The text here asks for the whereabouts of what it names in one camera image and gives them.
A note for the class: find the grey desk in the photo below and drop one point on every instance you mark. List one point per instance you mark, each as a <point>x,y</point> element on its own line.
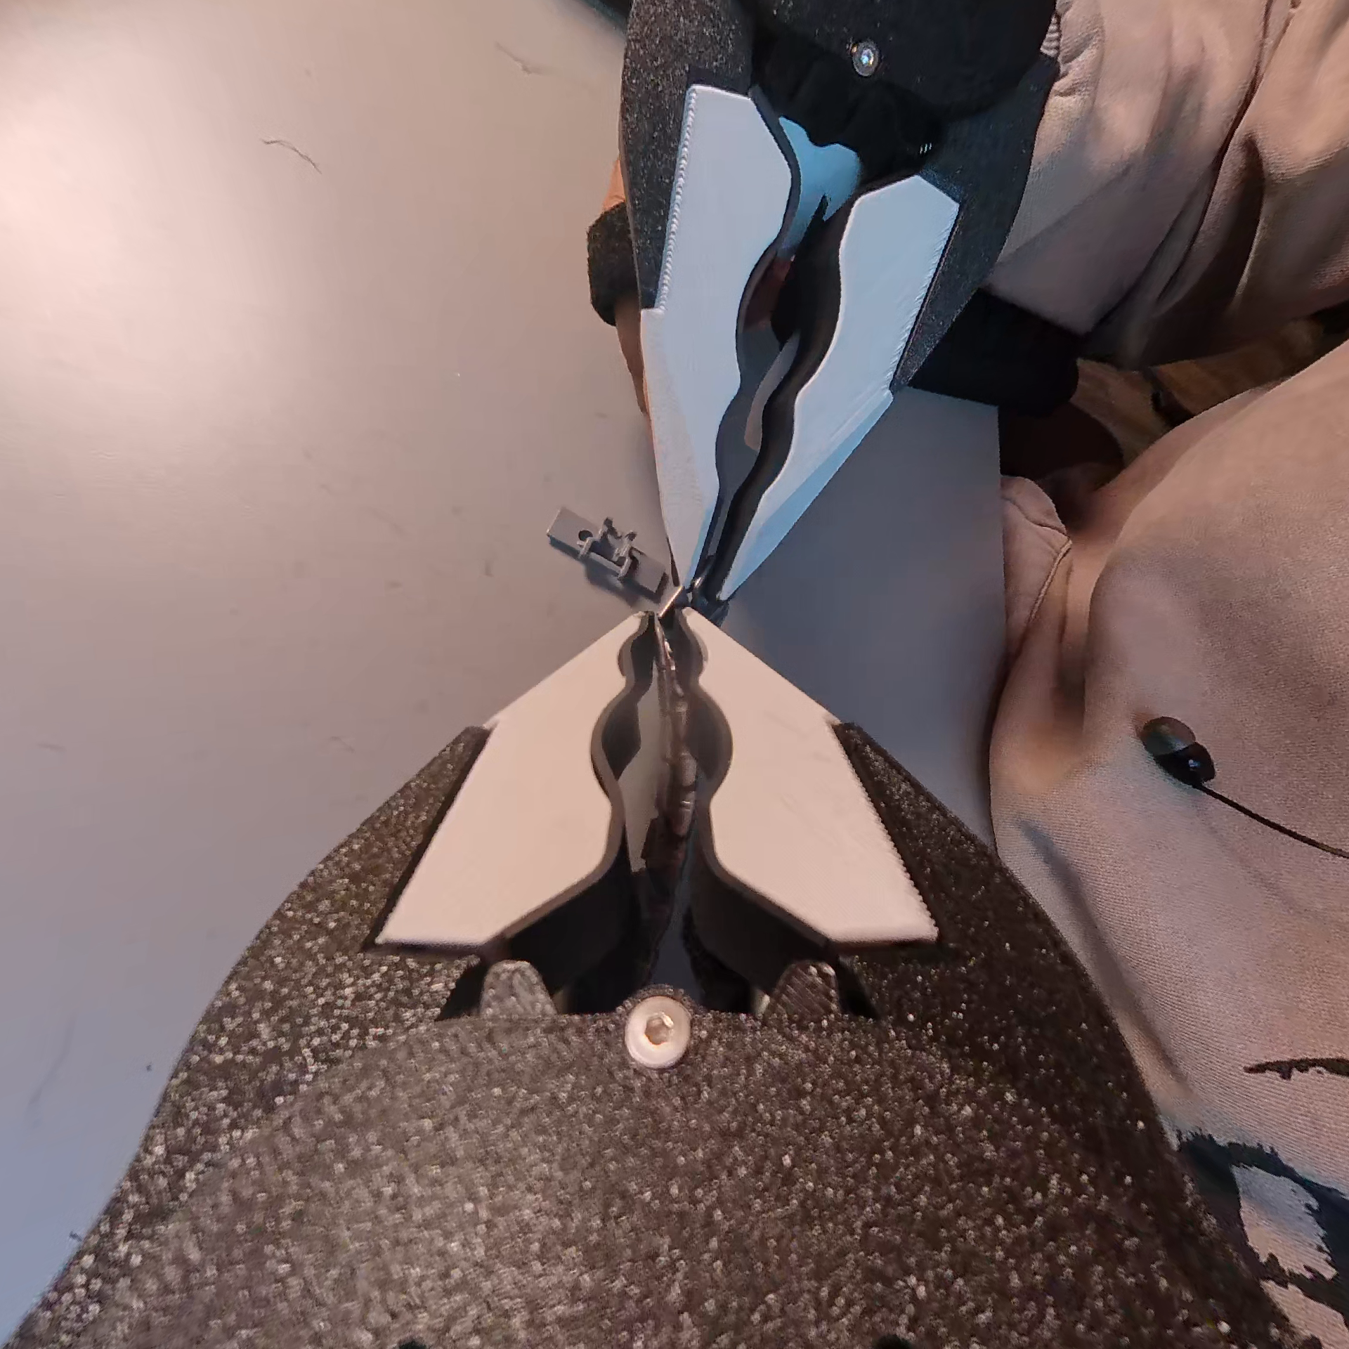
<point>265,421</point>

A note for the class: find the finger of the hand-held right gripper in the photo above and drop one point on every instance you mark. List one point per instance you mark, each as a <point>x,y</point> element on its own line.
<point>875,318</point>
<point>704,264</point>

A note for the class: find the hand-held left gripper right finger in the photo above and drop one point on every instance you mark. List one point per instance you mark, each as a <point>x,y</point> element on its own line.
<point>811,834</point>

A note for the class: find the grey toy track link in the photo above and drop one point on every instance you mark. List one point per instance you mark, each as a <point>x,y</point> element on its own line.
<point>591,534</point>

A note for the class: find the person's right hand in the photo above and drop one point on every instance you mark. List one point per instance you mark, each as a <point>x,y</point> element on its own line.
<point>615,264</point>

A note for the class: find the person's right forearm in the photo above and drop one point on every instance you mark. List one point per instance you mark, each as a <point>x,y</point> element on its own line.
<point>1158,160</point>

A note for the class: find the beige printed hoodie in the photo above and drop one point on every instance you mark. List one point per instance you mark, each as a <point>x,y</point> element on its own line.
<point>1158,632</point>

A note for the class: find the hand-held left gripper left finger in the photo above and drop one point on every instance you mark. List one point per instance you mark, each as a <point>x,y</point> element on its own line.
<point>516,822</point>

